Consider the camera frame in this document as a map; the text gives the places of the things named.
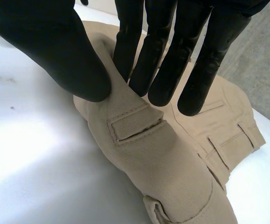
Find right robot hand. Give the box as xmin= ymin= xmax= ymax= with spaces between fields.
xmin=0 ymin=0 xmax=270 ymax=117

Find beige shorts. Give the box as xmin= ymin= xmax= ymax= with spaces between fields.
xmin=73 ymin=20 xmax=267 ymax=224

